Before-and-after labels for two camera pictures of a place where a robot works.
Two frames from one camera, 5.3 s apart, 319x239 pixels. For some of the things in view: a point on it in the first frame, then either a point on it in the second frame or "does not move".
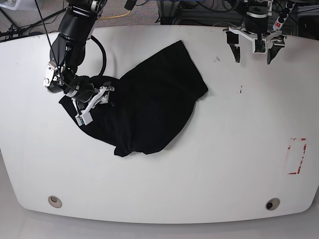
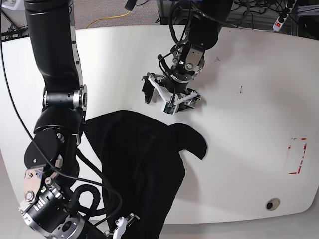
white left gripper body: [84, 116] -> [121, 223]
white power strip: [287, 9] does not move
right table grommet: [272, 203] does not move
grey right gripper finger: [272, 52] -> [190, 102]
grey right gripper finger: [233, 39] -> [148, 89]
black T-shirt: [151, 103] -> [142, 168]
